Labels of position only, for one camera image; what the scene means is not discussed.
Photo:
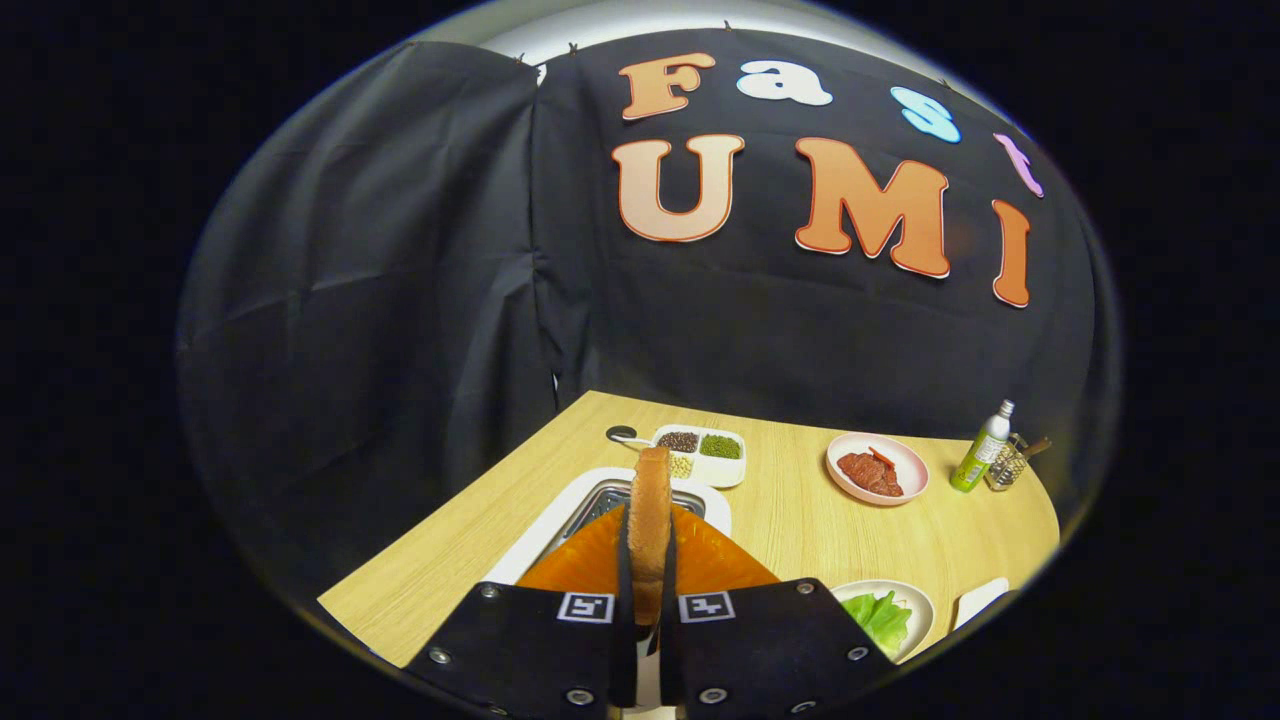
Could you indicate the white toaster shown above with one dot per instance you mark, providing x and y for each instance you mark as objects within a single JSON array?
[{"x": 540, "y": 535}]

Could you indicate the white round plate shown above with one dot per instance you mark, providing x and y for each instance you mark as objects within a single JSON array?
[{"x": 922, "y": 610}]

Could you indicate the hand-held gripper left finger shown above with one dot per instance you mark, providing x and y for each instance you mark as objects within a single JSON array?
[{"x": 626, "y": 650}]

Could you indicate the pink plate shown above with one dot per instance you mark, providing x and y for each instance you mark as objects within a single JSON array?
[{"x": 908, "y": 465}]

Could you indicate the white square plate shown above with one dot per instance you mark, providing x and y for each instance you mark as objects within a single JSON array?
[{"x": 980, "y": 602}]

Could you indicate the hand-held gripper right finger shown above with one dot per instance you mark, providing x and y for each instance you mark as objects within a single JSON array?
[{"x": 668, "y": 650}]

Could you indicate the red sausage piece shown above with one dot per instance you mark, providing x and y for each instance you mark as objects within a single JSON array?
[{"x": 883, "y": 458}]

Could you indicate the brown meat piece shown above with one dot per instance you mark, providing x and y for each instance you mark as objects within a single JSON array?
[{"x": 865, "y": 475}]

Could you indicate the brown crust bread slice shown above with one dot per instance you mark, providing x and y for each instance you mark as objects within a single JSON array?
[{"x": 650, "y": 520}]

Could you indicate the white compartment tray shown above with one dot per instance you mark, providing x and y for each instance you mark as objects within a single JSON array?
[{"x": 715, "y": 470}]

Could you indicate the black backdrop cloth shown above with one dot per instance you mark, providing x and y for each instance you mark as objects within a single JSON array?
[{"x": 400, "y": 300}]

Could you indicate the green label metal bottle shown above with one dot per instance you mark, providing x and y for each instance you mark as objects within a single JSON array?
[{"x": 980, "y": 450}]

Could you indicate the green lettuce leaf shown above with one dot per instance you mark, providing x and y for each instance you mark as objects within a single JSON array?
[{"x": 880, "y": 620}]

